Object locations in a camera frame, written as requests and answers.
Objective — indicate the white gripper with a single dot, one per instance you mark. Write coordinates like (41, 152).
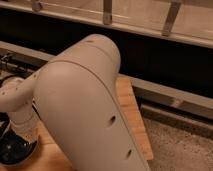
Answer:
(27, 131)

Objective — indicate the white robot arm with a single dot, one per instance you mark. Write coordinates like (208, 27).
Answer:
(74, 96)

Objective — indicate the dark ceramic bowl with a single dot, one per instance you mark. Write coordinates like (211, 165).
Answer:
(14, 149)

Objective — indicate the wooden board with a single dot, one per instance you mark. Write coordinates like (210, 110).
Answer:
(48, 157)

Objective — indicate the metal window rail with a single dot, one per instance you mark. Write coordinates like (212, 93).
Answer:
(25, 55)

